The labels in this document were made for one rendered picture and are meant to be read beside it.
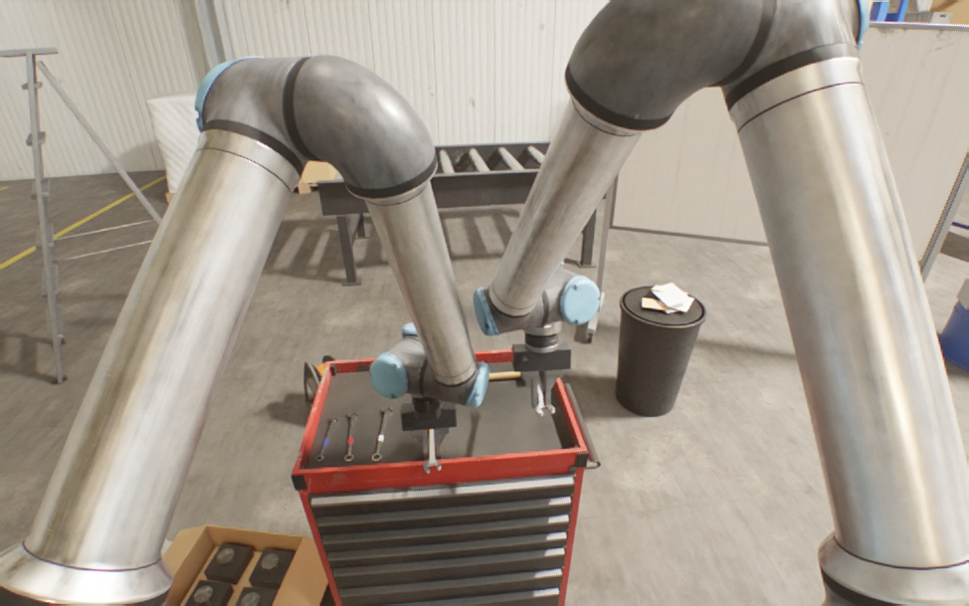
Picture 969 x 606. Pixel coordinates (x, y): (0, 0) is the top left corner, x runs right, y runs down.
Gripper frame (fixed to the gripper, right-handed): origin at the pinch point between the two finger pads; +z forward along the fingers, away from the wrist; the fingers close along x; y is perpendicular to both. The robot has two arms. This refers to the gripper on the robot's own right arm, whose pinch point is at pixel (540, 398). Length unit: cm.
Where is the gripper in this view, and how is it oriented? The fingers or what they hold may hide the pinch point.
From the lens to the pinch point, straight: 116.1
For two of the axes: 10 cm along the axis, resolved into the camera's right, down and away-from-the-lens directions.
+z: 0.3, 9.6, 2.9
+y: 0.7, 2.9, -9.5
